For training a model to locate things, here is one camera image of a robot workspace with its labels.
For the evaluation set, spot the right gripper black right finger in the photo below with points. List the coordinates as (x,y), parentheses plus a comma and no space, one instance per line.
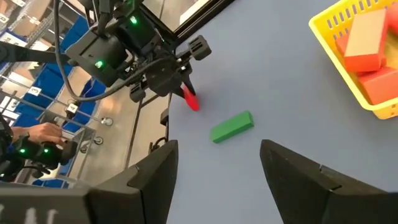
(304,193)

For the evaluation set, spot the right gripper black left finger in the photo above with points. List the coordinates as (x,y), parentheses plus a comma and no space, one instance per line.
(149,193)

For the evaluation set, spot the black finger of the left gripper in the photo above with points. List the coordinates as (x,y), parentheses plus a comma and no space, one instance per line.
(188,84)

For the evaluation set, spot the red rectangular block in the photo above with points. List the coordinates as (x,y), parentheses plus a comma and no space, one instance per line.
(192,104)

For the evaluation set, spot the orange rectangular block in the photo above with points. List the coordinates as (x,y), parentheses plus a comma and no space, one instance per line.
(340,43)
(365,40)
(381,85)

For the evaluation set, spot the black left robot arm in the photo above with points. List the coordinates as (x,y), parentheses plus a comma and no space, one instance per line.
(93,53)

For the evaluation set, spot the long green block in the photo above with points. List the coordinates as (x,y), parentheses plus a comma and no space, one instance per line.
(231,126)

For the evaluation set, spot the shelf caster wheel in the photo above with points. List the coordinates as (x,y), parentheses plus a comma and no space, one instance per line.
(107,121)
(99,140)

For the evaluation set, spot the blue storage bin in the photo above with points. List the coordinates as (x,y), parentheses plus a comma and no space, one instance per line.
(51,81)
(93,88)
(76,31)

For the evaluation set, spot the yellow plastic basket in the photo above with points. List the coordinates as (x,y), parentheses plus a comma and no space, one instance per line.
(385,113)

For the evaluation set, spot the person's hand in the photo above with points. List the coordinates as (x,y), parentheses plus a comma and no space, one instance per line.
(46,132)

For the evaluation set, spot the metal shelf rack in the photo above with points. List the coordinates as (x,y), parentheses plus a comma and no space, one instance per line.
(18,102)

